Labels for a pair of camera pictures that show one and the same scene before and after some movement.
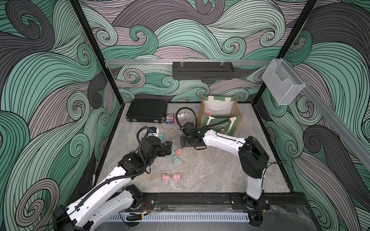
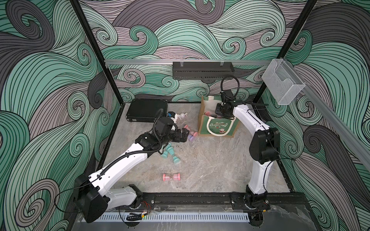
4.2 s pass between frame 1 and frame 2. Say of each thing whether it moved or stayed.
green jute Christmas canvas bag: stayed
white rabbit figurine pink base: stayed
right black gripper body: moved
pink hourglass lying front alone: stayed
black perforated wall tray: stayed
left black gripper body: moved
